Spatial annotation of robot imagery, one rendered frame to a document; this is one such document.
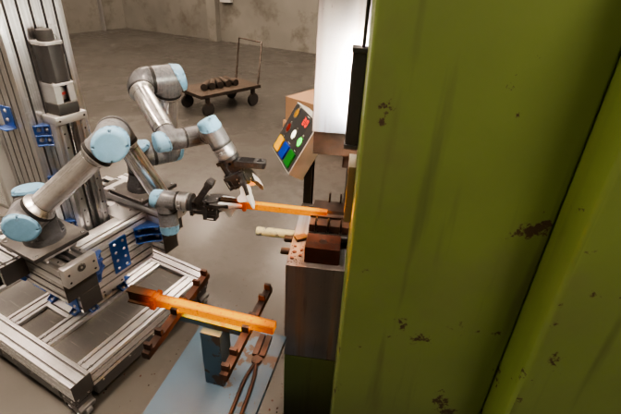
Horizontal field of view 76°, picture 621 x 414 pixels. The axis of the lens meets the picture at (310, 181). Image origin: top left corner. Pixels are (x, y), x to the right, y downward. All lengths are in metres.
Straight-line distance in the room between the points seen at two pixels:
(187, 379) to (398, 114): 1.00
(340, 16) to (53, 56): 1.13
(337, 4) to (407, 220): 0.59
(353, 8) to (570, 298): 0.85
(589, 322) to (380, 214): 0.50
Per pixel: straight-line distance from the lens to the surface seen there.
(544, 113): 0.89
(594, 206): 0.91
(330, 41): 1.16
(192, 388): 1.37
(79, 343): 2.29
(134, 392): 2.29
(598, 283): 1.01
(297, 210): 1.49
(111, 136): 1.48
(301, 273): 1.39
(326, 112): 1.20
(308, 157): 1.85
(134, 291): 1.26
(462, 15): 0.81
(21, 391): 2.51
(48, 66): 1.84
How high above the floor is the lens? 1.79
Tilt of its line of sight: 28 degrees down
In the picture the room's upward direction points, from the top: 3 degrees clockwise
